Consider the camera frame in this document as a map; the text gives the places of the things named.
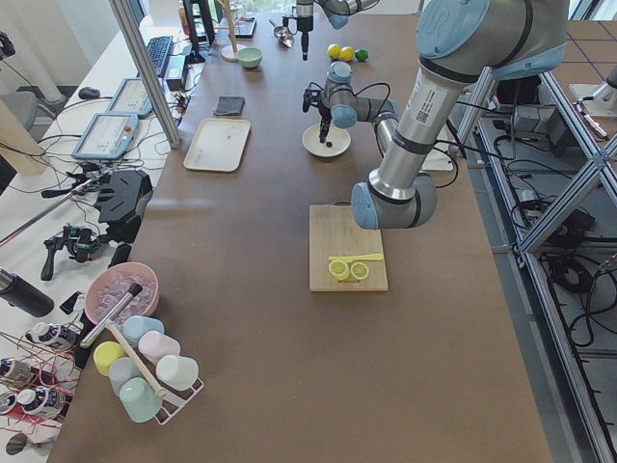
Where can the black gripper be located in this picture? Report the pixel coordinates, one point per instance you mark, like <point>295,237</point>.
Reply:
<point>304,23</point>
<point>327,115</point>

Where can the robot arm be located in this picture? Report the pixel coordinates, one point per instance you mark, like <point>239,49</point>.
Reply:
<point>455,41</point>
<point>336,11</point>

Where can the cream rabbit tray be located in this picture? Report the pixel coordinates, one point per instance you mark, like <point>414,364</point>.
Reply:
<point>217,145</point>

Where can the metal scoop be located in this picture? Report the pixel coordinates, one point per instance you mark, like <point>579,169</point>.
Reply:
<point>282,34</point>

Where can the yellow lemon left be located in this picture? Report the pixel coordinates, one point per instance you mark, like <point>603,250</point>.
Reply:
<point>333,51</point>

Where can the yellow lemon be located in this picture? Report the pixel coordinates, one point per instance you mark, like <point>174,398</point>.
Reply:
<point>346,54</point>
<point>333,51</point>

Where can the yellow lemon right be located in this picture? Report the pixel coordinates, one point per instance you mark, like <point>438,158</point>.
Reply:
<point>346,54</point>

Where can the green bowl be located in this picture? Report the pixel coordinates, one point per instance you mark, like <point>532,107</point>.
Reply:
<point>249,57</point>

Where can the green lime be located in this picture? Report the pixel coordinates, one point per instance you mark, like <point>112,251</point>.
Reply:
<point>361,55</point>

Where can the wooden glass stand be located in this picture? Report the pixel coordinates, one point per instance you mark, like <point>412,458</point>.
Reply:
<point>229,52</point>

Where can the dark grey folded cloth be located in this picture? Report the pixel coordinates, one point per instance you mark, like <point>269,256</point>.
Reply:
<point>229,105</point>

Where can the bamboo cutting board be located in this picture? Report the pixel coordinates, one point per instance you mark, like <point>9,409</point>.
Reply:
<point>333,231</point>

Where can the yellow plastic knife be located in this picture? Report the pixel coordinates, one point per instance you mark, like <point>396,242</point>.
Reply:
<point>365,257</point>

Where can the black keyboard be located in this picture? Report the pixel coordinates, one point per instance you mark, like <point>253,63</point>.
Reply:
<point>159,49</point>

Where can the lemon half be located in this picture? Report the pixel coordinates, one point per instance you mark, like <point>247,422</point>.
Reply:
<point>339,269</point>

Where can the lemon slice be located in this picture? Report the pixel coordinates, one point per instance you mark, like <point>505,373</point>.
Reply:
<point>359,270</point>

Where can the far teach pendant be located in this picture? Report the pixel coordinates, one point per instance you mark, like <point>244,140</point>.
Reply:
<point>131,98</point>

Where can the teach pendant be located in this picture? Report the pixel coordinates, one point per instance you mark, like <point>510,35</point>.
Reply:
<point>131,98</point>
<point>107,137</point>

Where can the near teach pendant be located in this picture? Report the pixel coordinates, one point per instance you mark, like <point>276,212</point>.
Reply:
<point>107,137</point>

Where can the black computer mouse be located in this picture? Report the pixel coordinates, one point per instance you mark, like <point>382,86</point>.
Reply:
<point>87,93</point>

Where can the metal muddler tool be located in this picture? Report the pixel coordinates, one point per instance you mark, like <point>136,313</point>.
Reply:
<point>133,291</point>

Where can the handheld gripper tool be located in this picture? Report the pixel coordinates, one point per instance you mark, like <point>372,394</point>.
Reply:
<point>81,243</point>

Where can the pink bowl with ice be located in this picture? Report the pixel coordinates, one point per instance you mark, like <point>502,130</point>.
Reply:
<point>109,287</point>

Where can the pink cup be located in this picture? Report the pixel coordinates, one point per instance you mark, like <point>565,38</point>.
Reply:
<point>154,345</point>

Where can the blue cup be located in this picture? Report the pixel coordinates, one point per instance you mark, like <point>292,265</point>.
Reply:
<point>135,326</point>

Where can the white cup rack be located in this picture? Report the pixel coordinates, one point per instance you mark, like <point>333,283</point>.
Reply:
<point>175,401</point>

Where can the yellow cup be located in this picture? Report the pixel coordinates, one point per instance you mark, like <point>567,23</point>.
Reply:
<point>105,354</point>

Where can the grey cup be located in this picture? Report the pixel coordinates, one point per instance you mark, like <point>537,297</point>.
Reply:
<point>121,371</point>

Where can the mint green cup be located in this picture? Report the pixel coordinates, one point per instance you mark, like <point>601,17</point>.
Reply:
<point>139,400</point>

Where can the black bottle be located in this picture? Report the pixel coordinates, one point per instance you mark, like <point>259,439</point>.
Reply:
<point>21,294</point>

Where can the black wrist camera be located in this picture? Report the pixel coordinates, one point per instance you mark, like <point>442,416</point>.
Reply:
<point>289,22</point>
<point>311,98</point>

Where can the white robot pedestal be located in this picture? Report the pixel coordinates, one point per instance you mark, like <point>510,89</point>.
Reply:
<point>436,159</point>

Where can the aluminium frame post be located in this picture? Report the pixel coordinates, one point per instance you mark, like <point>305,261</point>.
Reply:
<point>132,35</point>

